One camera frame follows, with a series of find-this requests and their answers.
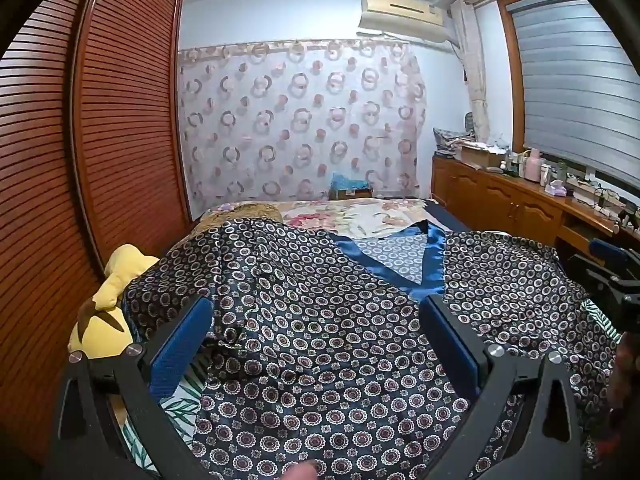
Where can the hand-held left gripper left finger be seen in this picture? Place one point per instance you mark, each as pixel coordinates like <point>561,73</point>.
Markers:
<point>180,345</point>

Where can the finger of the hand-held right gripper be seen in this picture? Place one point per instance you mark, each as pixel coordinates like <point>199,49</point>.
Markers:
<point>607,252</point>

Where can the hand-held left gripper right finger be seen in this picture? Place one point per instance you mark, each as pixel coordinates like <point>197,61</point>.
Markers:
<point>450,342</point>

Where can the navy circle-print satin pajama top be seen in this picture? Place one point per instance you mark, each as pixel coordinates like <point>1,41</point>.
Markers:
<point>325,340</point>

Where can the person's right forearm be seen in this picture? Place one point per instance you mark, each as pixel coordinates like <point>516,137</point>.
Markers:
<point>627,385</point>

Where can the person's left hand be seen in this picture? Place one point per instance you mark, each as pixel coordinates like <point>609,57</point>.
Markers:
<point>300,472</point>

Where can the purple tissue pack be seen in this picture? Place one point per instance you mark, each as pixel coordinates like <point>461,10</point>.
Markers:
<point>556,190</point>

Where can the yellow plush toy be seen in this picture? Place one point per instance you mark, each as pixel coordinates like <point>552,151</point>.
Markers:
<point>112,285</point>

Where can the pink bottle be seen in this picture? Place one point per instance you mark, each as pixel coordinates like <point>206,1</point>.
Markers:
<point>532,165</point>

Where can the wooden sideboard cabinet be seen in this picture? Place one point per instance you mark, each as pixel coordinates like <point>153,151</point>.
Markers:
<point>500,197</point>

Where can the brown gold pillow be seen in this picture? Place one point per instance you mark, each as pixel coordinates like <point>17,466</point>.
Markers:
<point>240,216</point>

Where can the cardboard box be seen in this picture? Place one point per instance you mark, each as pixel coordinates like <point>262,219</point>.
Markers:
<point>480,156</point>

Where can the floral quilt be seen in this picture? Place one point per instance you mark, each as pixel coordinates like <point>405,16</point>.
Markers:
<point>340,217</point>

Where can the grey window blind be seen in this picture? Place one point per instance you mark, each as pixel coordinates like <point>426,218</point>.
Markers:
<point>580,85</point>

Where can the box with blue cloth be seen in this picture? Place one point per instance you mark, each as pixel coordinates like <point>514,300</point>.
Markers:
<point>350,186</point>

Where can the pile of folded cloth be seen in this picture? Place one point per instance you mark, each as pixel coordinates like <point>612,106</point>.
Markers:
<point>450,141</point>

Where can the cream window curtain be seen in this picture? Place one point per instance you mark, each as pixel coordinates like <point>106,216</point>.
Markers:
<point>472,70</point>

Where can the circle-print sheer curtain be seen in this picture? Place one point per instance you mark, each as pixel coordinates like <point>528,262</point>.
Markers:
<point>300,120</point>

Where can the cream air conditioner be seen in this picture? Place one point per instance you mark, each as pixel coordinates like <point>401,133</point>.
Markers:
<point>400,15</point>

